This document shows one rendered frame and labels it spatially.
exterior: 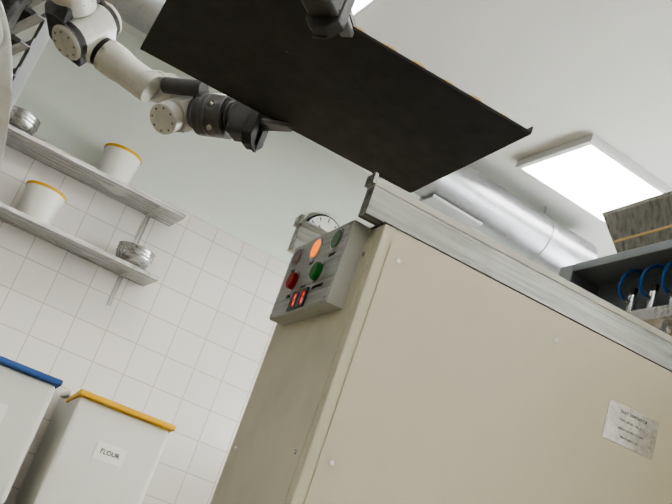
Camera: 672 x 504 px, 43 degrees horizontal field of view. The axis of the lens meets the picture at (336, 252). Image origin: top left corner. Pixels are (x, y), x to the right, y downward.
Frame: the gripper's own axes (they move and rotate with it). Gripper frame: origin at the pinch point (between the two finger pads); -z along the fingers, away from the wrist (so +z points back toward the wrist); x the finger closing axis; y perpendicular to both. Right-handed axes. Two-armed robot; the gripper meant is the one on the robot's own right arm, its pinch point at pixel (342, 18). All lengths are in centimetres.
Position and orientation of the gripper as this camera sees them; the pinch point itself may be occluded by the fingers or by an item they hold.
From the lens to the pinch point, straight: 133.0
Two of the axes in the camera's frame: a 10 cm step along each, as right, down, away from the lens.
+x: 3.1, -8.9, 3.3
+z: -3.1, -4.2, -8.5
